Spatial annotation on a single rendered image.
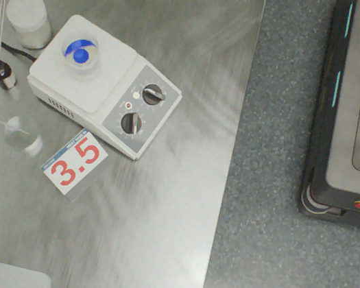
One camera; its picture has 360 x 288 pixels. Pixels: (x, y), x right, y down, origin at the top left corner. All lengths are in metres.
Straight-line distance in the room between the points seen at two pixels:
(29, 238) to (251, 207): 0.89
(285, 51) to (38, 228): 1.12
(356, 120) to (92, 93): 0.72
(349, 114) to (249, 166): 0.40
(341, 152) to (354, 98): 0.13
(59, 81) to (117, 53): 0.10
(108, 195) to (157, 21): 0.30
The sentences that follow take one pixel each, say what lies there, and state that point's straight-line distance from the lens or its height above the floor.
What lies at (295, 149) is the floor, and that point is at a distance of 1.88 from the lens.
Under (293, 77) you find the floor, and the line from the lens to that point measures 1.95.
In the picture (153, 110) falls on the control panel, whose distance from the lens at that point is 1.04.
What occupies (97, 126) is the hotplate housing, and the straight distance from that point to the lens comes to 1.01.
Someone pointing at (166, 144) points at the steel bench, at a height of 0.75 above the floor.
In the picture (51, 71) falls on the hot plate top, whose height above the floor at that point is 0.84.
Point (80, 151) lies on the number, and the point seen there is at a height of 0.78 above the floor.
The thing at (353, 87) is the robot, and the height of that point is 0.36.
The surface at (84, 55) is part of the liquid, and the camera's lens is 0.98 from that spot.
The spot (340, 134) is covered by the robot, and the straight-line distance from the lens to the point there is 1.53.
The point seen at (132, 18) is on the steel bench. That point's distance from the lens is 1.15.
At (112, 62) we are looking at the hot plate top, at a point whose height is 0.84.
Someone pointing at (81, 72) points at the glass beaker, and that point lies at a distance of 0.97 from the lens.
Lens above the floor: 1.77
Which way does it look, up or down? 72 degrees down
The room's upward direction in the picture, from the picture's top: 4 degrees clockwise
